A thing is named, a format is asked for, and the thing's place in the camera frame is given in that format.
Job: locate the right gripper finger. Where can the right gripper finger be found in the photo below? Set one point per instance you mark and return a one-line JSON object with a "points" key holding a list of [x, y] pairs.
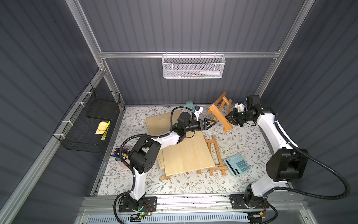
{"points": [[232, 114], [229, 119]]}

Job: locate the floral patterned table mat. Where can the floral patterned table mat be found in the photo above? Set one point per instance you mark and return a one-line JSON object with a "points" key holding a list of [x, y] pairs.
{"points": [[247, 141]]}

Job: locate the wooden easel under boards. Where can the wooden easel under boards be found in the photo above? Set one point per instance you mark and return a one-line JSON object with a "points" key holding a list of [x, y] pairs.
{"points": [[164, 178]]}

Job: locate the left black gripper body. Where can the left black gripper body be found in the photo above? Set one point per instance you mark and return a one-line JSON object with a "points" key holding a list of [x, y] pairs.
{"points": [[201, 124]]}

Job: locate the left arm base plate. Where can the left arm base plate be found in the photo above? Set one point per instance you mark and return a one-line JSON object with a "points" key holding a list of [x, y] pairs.
{"points": [[129, 204]]}

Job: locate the plywood board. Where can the plywood board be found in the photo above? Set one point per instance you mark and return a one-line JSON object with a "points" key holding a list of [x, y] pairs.
{"points": [[158, 125], [190, 155]]}

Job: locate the yellow green pen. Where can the yellow green pen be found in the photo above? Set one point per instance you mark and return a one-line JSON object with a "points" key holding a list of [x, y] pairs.
{"points": [[106, 131]]}

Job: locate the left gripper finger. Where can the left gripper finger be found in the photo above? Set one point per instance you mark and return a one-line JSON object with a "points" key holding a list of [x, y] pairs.
{"points": [[205, 127], [206, 121]]}

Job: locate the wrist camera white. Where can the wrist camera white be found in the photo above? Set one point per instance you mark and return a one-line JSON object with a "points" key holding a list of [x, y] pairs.
{"points": [[198, 110], [240, 107]]}

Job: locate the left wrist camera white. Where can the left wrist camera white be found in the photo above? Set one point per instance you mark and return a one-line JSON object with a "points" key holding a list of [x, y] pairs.
{"points": [[198, 110]]}

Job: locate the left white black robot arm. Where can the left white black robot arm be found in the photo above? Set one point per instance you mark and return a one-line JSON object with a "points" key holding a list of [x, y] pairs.
{"points": [[147, 148]]}

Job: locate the aluminium rail at front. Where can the aluminium rail at front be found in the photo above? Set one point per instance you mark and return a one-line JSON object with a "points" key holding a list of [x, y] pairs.
{"points": [[178, 203]]}

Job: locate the wooden easel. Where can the wooden easel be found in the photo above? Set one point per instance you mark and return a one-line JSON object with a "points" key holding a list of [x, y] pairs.
{"points": [[216, 109], [164, 178], [213, 147]]}

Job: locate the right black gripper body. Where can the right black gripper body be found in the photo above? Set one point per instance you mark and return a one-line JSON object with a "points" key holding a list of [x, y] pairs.
{"points": [[237, 118]]}

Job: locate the white marker in basket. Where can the white marker in basket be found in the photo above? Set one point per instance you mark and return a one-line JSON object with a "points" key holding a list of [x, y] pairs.
{"points": [[211, 73]]}

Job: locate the white wire mesh basket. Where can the white wire mesh basket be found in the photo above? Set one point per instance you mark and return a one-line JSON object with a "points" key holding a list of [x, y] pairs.
{"points": [[189, 66]]}

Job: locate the teal calculator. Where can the teal calculator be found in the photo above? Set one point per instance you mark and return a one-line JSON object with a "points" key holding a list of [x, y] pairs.
{"points": [[237, 165]]}

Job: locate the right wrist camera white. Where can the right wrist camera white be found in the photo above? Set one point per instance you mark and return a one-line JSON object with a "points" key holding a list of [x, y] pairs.
{"points": [[240, 107]]}

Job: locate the black wire wall basket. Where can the black wire wall basket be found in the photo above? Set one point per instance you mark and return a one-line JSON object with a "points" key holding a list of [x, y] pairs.
{"points": [[77, 131]]}

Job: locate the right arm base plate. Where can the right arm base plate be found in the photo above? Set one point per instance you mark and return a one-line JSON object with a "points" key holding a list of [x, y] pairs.
{"points": [[240, 201]]}

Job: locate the yellow sticky note pad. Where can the yellow sticky note pad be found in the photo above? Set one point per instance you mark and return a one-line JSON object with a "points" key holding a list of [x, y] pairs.
{"points": [[102, 127]]}

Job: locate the small teal block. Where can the small teal block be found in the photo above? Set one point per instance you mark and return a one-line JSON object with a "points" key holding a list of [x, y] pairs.
{"points": [[189, 104]]}

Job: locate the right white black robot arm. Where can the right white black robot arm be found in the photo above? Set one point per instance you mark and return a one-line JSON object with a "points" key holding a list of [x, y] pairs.
{"points": [[284, 165]]}

